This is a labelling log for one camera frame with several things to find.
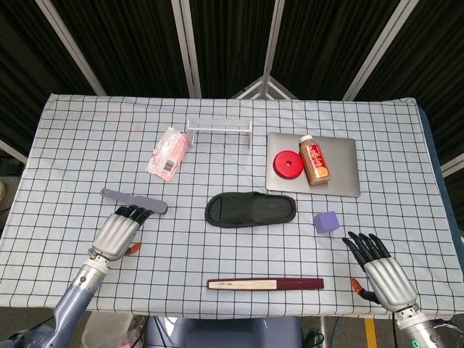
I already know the purple foam cube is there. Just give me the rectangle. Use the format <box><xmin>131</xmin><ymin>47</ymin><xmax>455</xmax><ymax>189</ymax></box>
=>
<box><xmin>313</xmin><ymin>210</ymin><xmax>341</xmax><ymax>235</ymax></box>

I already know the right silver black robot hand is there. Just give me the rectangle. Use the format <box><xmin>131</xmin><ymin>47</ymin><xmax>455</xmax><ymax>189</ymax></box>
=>
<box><xmin>342</xmin><ymin>231</ymin><xmax>421</xmax><ymax>312</ymax></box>

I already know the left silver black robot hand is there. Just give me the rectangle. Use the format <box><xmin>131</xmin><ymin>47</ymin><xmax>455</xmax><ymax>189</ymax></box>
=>
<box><xmin>88</xmin><ymin>204</ymin><xmax>152</xmax><ymax>262</ymax></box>

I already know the white triangular frame foot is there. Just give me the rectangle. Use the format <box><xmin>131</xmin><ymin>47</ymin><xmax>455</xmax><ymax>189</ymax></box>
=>
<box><xmin>231</xmin><ymin>75</ymin><xmax>300</xmax><ymax>101</ymax></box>

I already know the grey metal tray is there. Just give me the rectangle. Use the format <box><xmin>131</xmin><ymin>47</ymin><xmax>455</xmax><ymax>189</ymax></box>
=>
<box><xmin>265</xmin><ymin>132</ymin><xmax>362</xmax><ymax>199</ymax></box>

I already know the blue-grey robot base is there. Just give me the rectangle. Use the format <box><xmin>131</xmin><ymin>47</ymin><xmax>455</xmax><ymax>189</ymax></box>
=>
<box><xmin>144</xmin><ymin>317</ymin><xmax>304</xmax><ymax>348</ymax></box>

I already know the white partition frame post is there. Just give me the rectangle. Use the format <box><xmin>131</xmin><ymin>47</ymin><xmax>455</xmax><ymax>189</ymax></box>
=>
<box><xmin>260</xmin><ymin>0</ymin><xmax>288</xmax><ymax>98</ymax></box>
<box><xmin>36</xmin><ymin>0</ymin><xmax>107</xmax><ymax>96</ymax></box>
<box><xmin>171</xmin><ymin>0</ymin><xmax>202</xmax><ymax>99</ymax></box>
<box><xmin>341</xmin><ymin>0</ymin><xmax>411</xmax><ymax>102</ymax></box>

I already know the brown drink bottle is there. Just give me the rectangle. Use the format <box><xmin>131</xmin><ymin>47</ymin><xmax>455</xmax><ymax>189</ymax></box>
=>
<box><xmin>299</xmin><ymin>134</ymin><xmax>332</xmax><ymax>187</ymax></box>

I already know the black slipper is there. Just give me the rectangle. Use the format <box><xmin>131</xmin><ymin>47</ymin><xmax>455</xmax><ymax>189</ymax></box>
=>
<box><xmin>204</xmin><ymin>191</ymin><xmax>297</xmax><ymax>228</ymax></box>

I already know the pink plastic package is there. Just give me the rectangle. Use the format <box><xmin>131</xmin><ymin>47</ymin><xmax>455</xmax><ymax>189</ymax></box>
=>
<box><xmin>146</xmin><ymin>126</ymin><xmax>190</xmax><ymax>182</ymax></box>

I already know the blue checkered tablecloth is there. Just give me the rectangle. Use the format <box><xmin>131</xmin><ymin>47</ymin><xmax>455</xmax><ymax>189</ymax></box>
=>
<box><xmin>0</xmin><ymin>93</ymin><xmax>464</xmax><ymax>320</ymax></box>

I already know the dark red folded fan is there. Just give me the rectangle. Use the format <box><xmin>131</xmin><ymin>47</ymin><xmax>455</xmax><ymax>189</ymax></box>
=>
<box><xmin>207</xmin><ymin>277</ymin><xmax>326</xmax><ymax>291</ymax></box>

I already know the red round disc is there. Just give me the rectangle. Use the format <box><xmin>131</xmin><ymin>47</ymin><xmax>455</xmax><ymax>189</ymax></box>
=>
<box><xmin>273</xmin><ymin>150</ymin><xmax>305</xmax><ymax>181</ymax></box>

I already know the clear plastic box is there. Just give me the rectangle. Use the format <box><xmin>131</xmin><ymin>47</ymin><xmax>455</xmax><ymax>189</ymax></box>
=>
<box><xmin>81</xmin><ymin>311</ymin><xmax>133</xmax><ymax>348</ymax></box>

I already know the grey tool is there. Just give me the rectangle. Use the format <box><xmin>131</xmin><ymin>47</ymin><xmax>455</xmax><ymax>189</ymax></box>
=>
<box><xmin>100</xmin><ymin>188</ymin><xmax>169</xmax><ymax>215</ymax></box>

